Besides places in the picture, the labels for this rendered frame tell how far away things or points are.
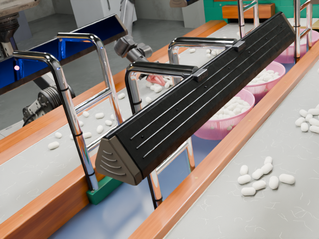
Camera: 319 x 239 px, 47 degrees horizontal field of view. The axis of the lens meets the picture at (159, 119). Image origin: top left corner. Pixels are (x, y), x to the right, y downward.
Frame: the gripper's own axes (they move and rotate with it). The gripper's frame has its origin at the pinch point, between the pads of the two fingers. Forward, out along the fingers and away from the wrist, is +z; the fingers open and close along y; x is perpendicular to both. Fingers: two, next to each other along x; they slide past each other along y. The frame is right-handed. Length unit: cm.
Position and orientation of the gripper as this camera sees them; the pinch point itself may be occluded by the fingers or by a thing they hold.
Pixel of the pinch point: (163, 83)
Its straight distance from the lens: 156.6
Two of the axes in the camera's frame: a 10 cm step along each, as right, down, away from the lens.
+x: -3.9, 5.6, 7.3
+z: 7.1, 6.9, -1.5
